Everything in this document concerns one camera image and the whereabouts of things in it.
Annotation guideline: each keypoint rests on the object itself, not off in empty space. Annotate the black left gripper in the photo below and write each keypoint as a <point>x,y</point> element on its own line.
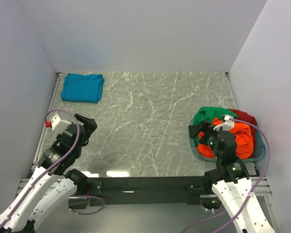
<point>90,124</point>

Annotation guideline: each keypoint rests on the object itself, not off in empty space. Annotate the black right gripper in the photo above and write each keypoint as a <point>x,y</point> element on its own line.
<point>194,130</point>

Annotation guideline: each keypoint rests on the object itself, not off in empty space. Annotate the orange t shirt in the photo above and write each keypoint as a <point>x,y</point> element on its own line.
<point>244,138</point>

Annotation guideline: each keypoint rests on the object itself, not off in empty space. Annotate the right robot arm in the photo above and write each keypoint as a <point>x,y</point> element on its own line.
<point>230,180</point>

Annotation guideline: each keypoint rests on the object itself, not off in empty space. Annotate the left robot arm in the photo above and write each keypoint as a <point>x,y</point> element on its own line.
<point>51,182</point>

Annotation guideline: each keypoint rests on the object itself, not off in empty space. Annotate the green t shirt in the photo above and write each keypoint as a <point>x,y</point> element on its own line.
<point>208,114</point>

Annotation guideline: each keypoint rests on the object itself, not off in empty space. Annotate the folded blue t shirt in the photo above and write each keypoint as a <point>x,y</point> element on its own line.
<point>83,88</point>

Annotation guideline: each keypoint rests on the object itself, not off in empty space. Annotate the dark red t shirt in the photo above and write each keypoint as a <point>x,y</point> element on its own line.
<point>244,116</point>

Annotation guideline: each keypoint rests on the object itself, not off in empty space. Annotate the teal plastic basket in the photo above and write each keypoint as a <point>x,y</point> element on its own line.
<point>258,153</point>

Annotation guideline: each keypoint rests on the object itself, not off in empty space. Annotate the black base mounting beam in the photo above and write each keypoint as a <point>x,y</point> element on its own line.
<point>191,190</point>

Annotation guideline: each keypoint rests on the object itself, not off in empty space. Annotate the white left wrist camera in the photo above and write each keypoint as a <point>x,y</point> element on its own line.
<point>57,124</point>

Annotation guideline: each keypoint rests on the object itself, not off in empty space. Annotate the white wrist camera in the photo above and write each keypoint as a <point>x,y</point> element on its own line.
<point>227,123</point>
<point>57,124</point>

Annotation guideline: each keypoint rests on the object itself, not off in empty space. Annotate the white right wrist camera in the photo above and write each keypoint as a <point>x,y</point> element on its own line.
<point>227,123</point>

